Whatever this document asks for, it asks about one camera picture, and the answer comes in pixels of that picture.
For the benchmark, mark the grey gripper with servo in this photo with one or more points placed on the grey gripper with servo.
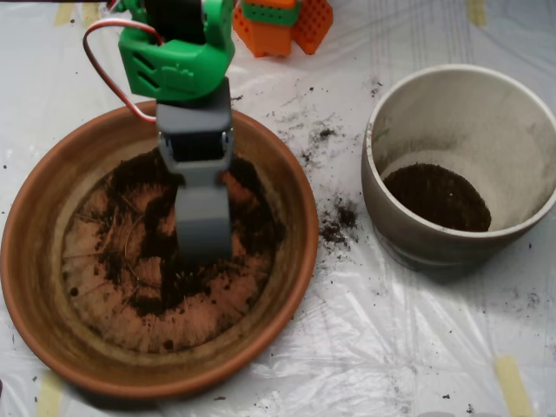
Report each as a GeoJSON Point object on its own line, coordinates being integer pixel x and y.
{"type": "Point", "coordinates": [193, 122]}

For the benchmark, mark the dark potting soil pile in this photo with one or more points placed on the dark potting soil pile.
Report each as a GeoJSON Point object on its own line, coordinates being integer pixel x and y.
{"type": "Point", "coordinates": [147, 230]}

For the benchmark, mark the dark potting soil layer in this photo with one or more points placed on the dark potting soil layer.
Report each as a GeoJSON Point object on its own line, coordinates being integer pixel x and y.
{"type": "Point", "coordinates": [436, 197]}

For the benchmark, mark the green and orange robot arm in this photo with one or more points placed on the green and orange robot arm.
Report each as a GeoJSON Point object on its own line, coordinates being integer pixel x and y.
{"type": "Point", "coordinates": [174, 69]}

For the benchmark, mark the orange and green robot base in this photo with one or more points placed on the orange and green robot base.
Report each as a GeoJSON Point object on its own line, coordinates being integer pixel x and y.
{"type": "Point", "coordinates": [269, 41]}

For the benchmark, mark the small spilled soil clump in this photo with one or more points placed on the small spilled soil clump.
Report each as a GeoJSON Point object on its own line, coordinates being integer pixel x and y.
{"type": "Point", "coordinates": [336, 223]}

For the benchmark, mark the terracotta clay saucer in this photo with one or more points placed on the terracotta clay saucer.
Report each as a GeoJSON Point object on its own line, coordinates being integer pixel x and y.
{"type": "Point", "coordinates": [174, 369]}

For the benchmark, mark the white ceramic plant pot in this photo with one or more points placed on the white ceramic plant pot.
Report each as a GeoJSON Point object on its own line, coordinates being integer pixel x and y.
{"type": "Point", "coordinates": [478, 121]}

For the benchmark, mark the clear plastic cover sheet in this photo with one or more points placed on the clear plastic cover sheet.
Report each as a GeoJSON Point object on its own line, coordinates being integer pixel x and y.
{"type": "Point", "coordinates": [369, 326]}

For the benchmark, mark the beige masking tape strip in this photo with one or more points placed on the beige masking tape strip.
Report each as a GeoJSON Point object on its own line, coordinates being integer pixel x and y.
{"type": "Point", "coordinates": [477, 12]}
{"type": "Point", "coordinates": [91, 15]}
{"type": "Point", "coordinates": [514, 386]}
{"type": "Point", "coordinates": [63, 14]}
{"type": "Point", "coordinates": [50, 395]}

